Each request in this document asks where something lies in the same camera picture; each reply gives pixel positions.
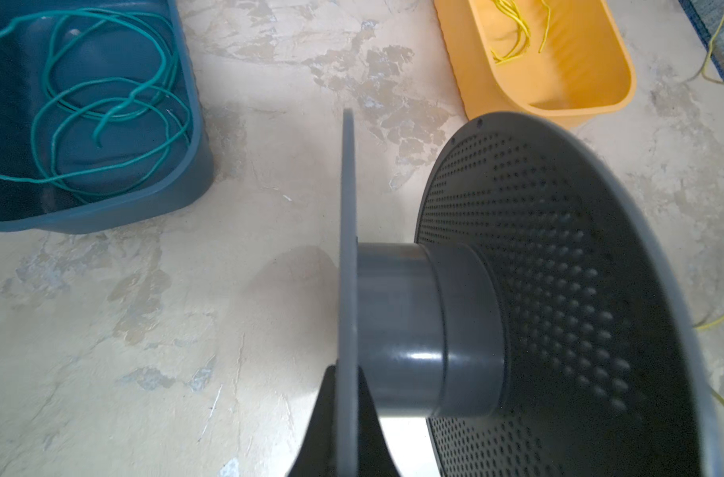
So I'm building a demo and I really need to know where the yellow plastic bin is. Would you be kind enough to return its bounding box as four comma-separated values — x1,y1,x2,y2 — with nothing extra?
435,0,636,128

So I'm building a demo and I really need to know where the green cable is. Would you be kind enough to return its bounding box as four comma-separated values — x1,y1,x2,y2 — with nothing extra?
0,7,193,198

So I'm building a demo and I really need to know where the grey perforated cable spool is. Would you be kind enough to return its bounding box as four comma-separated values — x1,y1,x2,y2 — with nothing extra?
335,112,724,476

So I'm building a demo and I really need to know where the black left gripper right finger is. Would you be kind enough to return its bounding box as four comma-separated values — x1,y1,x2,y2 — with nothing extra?
357,368,400,477

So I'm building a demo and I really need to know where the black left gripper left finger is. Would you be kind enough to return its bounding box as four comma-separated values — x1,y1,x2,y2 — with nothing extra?
288,366,337,477

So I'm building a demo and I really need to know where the yellow cable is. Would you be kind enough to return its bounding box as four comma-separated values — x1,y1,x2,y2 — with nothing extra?
689,0,724,433
489,0,553,66

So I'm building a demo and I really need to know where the teal plastic bin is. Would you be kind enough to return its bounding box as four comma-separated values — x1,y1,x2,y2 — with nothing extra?
0,1,214,234

